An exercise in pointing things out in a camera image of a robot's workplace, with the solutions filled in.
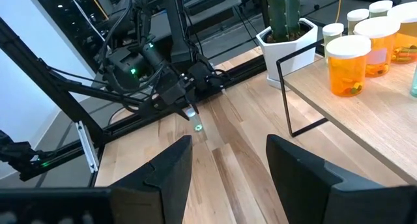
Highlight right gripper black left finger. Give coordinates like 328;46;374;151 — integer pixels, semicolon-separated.
0;134;194;224

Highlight silver frame bracket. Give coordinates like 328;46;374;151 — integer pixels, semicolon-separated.
75;120;99;173

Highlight large orange medicine bottle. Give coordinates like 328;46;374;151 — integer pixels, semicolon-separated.
325;35;372;98
386;1;417;64

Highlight wooden shelf black metal legs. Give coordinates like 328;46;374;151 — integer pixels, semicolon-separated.
276;38;417;186

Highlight thin white cable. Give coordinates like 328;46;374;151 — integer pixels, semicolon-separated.
64;0;108;43

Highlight green cactus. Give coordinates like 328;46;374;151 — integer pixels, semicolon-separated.
265;0;302;42

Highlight small teal medicine bottle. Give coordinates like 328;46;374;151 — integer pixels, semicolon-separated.
409;64;417;98

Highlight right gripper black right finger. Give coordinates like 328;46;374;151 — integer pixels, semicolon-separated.
265;134;417;224

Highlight yellow power cable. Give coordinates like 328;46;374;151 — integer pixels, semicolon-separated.
334;0;343;23
84;0;111;21

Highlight white faceted plant pot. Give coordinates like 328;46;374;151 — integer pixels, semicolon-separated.
255;18;319;91

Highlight small pale yellow medicine bottle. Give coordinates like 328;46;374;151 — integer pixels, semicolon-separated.
368;0;394;19
346;8;370;36
322;22;345;61

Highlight black flat device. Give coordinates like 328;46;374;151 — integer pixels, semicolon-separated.
187;0;229;16

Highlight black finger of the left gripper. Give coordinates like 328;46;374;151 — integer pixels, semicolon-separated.
187;83;200;115
138;100;190;121

